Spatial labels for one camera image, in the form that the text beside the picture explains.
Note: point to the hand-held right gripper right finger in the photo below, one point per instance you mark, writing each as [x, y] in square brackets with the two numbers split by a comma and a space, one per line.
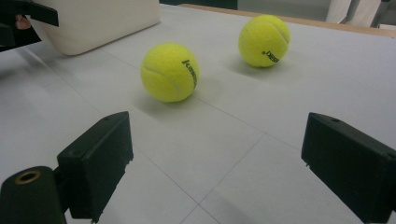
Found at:
[351, 165]

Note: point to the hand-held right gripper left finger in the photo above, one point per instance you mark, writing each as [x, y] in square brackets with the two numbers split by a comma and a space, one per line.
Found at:
[93, 165]

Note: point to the cream white storage box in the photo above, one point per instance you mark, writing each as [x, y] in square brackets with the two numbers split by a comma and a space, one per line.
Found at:
[93, 25]

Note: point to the yellow tennis ball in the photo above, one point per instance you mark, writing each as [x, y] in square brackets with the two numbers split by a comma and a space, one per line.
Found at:
[168, 73]
[263, 40]

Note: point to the white curtain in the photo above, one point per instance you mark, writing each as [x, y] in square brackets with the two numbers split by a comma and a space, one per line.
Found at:
[334, 11]

